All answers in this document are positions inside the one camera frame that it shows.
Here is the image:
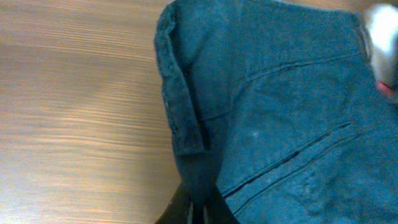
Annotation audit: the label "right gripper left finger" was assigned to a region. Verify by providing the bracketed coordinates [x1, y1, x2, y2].
[155, 184, 193, 224]

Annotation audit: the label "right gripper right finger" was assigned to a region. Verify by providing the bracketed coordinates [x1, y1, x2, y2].
[204, 187, 240, 224]

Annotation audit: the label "navy blue shorts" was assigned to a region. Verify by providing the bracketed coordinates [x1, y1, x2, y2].
[154, 1, 397, 223]

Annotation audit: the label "red cloth in pile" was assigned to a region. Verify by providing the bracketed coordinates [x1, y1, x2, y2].
[376, 81, 397, 101]

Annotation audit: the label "white cloth in pile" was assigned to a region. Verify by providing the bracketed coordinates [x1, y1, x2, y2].
[364, 4, 397, 87]

